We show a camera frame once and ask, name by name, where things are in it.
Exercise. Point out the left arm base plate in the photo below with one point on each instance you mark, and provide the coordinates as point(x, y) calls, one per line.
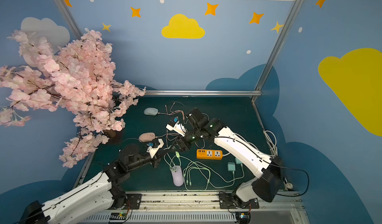
point(127, 200)

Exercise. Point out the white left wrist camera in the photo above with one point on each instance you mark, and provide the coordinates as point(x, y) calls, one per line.
point(154, 146)

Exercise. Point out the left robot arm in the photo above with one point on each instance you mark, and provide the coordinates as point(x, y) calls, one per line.
point(100, 193)

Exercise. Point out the pale blue wireless mouse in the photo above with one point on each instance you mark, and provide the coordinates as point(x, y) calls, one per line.
point(151, 111)

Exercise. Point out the lavender wireless mouse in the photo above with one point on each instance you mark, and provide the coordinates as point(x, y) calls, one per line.
point(177, 175)

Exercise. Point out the pink mouse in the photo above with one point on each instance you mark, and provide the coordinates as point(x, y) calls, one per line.
point(147, 137)

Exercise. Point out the orange power strip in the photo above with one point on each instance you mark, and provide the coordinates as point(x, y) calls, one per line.
point(209, 154)

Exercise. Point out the aluminium rail base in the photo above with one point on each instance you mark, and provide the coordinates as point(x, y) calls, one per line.
point(200, 207)

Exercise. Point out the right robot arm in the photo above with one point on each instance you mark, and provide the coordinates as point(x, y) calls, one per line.
point(265, 168)

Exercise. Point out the pink cherry blossom tree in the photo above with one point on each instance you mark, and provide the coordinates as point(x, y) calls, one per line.
point(80, 79)

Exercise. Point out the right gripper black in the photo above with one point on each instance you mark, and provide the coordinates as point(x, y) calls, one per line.
point(185, 124)

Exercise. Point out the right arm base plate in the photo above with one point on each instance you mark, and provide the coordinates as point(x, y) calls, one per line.
point(230, 201)

